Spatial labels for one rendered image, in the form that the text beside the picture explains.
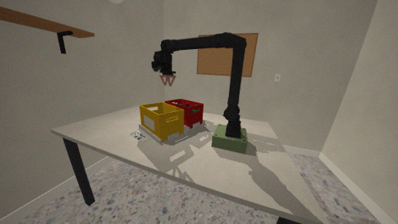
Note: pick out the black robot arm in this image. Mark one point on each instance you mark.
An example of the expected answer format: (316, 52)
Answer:
(225, 40)

